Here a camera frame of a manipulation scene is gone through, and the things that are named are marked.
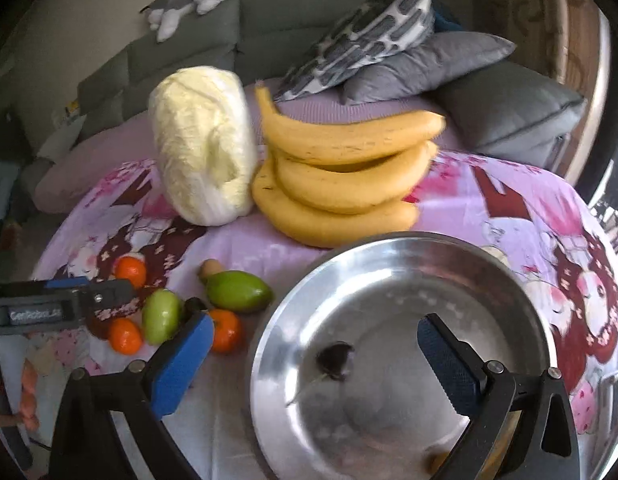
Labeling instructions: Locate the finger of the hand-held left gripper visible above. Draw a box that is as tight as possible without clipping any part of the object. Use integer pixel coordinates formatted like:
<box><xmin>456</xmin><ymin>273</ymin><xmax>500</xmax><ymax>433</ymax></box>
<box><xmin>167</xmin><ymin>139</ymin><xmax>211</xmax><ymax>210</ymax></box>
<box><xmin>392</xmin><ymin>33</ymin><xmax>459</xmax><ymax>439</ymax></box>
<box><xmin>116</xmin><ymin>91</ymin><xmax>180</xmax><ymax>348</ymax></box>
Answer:
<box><xmin>44</xmin><ymin>276</ymin><xmax>90</xmax><ymax>291</ymax></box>
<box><xmin>84</xmin><ymin>279</ymin><xmax>138</xmax><ymax>320</ymax></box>

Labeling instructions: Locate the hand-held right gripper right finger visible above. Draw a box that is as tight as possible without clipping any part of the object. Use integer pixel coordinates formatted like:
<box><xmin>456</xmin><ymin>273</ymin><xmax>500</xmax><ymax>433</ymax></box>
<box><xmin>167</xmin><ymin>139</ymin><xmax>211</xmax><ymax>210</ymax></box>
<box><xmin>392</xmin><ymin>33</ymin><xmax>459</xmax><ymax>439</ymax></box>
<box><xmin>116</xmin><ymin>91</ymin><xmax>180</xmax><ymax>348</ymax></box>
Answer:
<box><xmin>417</xmin><ymin>313</ymin><xmax>580</xmax><ymax>480</ymax></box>

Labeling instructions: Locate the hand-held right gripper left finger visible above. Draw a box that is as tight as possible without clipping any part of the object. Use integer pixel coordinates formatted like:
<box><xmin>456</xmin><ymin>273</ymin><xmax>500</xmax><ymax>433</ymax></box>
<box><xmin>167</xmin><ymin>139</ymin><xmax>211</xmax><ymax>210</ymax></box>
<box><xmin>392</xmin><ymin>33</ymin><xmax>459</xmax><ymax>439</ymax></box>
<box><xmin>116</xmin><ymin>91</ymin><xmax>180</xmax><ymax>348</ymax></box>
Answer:
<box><xmin>49</xmin><ymin>299</ymin><xmax>216</xmax><ymax>480</ymax></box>

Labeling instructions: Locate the round green fruit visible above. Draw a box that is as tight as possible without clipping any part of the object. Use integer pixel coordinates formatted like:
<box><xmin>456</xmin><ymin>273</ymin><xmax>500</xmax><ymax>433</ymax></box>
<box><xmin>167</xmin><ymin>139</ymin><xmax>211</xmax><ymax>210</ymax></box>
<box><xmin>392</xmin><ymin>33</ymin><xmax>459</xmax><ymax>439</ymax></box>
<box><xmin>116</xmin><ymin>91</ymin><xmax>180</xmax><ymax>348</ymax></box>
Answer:
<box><xmin>142</xmin><ymin>288</ymin><xmax>184</xmax><ymax>346</ymax></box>

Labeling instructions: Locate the oval green fruit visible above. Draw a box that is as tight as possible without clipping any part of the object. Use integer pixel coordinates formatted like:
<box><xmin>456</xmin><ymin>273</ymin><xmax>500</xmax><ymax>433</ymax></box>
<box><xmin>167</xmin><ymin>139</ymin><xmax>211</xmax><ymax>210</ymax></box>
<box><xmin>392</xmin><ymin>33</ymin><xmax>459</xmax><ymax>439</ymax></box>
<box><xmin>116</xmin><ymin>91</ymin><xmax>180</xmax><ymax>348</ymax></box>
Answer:
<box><xmin>205</xmin><ymin>270</ymin><xmax>274</xmax><ymax>313</ymax></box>

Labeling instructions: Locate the steel bowl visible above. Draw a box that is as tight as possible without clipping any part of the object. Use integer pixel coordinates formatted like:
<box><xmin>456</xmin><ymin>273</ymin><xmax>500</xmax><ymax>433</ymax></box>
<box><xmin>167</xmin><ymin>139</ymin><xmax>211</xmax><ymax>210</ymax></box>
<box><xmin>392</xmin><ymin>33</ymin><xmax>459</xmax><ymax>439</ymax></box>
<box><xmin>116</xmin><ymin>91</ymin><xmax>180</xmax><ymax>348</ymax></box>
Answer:
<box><xmin>250</xmin><ymin>232</ymin><xmax>580</xmax><ymax>480</ymax></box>

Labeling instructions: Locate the pale cushion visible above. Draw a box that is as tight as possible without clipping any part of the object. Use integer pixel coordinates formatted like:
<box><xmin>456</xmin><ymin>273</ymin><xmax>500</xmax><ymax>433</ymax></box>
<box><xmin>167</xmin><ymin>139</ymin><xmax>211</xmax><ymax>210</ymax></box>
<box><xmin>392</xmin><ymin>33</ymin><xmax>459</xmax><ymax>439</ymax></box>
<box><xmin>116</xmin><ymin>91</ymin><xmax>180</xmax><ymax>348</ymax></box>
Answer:
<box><xmin>36</xmin><ymin>114</ymin><xmax>87</xmax><ymax>161</ymax></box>

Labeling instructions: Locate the napa cabbage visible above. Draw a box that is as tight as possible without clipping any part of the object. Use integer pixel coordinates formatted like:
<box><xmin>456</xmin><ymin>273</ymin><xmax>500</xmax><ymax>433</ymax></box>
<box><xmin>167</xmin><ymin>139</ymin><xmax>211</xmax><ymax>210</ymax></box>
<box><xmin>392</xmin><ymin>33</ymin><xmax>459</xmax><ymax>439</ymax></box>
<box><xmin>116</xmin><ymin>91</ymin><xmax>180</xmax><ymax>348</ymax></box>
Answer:
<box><xmin>149</xmin><ymin>66</ymin><xmax>258</xmax><ymax>226</ymax></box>

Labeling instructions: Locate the printed blanket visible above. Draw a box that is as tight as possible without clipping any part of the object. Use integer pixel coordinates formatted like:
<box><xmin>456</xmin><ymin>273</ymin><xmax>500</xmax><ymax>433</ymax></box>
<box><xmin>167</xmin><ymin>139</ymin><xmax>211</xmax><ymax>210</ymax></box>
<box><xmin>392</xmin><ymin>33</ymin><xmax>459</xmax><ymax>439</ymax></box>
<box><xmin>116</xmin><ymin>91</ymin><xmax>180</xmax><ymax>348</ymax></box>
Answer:
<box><xmin>31</xmin><ymin>150</ymin><xmax>618</xmax><ymax>480</ymax></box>

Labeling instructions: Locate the yellow banana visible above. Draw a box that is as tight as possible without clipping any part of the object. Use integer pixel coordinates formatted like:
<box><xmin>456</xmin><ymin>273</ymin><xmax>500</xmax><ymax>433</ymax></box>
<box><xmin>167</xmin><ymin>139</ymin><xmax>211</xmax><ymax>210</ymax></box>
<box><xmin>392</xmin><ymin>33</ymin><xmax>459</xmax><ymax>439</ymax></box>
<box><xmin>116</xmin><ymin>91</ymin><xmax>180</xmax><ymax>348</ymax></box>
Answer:
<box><xmin>251</xmin><ymin>159</ymin><xmax>422</xmax><ymax>249</ymax></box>
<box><xmin>274</xmin><ymin>142</ymin><xmax>440</xmax><ymax>214</ymax></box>
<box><xmin>254</xmin><ymin>85</ymin><xmax>447</xmax><ymax>166</ymax></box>

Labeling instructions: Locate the dark grey piped cushion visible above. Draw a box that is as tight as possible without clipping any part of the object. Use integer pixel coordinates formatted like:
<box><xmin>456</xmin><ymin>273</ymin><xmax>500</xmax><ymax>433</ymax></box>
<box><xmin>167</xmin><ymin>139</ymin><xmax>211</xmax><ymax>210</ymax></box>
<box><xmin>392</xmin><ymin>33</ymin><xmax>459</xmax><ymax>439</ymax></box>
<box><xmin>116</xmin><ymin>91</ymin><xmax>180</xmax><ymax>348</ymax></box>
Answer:
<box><xmin>431</xmin><ymin>62</ymin><xmax>588</xmax><ymax>168</ymax></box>

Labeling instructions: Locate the plain grey pillow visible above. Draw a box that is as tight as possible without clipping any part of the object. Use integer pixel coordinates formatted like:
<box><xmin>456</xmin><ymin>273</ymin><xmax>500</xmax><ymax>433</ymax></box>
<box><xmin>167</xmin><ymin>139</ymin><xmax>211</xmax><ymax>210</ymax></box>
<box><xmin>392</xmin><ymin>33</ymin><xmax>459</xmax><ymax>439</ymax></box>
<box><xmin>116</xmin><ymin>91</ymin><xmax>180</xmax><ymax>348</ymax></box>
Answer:
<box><xmin>339</xmin><ymin>31</ymin><xmax>517</xmax><ymax>106</ymax></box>

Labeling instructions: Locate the grey sofa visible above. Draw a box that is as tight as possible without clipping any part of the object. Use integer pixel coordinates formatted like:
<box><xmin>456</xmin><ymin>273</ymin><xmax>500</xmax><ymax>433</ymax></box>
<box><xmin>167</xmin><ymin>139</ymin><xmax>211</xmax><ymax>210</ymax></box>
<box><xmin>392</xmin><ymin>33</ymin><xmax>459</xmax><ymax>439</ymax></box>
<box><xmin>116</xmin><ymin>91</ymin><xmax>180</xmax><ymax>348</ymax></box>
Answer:
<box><xmin>0</xmin><ymin>0</ymin><xmax>590</xmax><ymax>191</ymax></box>

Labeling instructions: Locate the patterned grey white pillow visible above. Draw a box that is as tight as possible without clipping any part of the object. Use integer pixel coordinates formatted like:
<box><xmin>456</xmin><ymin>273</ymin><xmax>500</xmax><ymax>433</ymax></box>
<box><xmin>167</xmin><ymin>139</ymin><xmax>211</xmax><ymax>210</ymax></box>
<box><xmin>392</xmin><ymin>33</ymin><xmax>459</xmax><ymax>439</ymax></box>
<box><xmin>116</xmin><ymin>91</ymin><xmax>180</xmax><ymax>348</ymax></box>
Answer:
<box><xmin>274</xmin><ymin>0</ymin><xmax>436</xmax><ymax>102</ymax></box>

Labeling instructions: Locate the dark blue cushion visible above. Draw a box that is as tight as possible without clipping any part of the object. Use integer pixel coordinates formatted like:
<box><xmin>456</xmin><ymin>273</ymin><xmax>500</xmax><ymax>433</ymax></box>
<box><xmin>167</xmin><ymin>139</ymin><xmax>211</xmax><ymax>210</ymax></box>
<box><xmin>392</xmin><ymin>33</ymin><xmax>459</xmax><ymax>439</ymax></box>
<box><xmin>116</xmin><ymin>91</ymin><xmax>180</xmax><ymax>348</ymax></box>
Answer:
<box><xmin>431</xmin><ymin>0</ymin><xmax>464</xmax><ymax>33</ymax></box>

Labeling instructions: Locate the wooden furniture frame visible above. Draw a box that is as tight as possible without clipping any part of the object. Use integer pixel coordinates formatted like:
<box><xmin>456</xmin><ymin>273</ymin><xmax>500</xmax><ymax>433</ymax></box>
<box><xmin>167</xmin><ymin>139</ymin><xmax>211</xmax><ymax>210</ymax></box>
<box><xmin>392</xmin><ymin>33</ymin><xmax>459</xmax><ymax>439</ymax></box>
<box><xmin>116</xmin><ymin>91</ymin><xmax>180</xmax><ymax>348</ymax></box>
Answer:
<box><xmin>551</xmin><ymin>0</ymin><xmax>617</xmax><ymax>186</ymax></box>

